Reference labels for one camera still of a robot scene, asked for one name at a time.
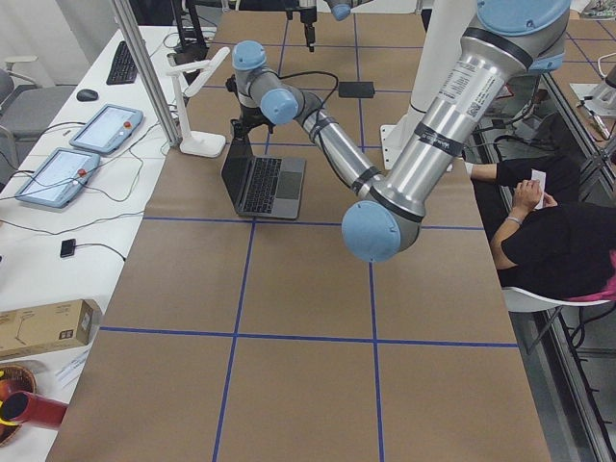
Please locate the teach pendant far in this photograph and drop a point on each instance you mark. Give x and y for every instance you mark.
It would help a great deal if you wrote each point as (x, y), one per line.
(108, 129)

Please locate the red cylinder container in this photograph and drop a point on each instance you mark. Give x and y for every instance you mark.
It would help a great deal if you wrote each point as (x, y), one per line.
(25, 408)

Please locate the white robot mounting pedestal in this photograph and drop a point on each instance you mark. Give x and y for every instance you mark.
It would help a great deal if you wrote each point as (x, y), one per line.
(441, 50)

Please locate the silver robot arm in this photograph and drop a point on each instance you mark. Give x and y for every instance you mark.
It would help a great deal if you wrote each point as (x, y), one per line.
(339, 9)
(471, 50)

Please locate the grey laptop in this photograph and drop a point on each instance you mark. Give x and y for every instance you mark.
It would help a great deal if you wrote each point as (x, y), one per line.
(262, 187)

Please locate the aluminium frame post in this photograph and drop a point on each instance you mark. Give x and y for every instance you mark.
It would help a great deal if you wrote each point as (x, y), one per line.
(132, 34)

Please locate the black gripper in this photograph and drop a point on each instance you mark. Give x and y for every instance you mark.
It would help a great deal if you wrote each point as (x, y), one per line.
(307, 19)
(248, 116)

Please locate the black keyboard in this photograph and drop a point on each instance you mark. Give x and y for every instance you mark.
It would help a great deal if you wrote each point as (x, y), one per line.
(123, 70)

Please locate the black mouse pad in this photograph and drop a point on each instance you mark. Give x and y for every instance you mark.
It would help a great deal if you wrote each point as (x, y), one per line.
(358, 89)

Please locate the cardboard box on desk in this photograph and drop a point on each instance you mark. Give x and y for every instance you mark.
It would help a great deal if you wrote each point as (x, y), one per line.
(47, 328)

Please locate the teach pendant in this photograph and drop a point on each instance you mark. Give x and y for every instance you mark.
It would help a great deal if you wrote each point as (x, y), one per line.
(108, 129)
(59, 179)

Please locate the black computer mouse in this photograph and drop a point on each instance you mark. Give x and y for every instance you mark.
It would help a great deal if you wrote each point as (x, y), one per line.
(87, 95)

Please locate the black smartphone on desk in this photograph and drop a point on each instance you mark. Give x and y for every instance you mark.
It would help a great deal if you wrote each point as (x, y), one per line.
(68, 248)

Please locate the seated person in black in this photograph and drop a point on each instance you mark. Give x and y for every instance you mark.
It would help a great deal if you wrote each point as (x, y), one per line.
(542, 238)

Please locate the white chair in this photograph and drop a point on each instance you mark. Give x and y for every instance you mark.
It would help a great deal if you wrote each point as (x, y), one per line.
(518, 300)

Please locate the teach pendant near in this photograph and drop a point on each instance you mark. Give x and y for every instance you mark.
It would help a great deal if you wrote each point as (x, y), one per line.
(59, 179)

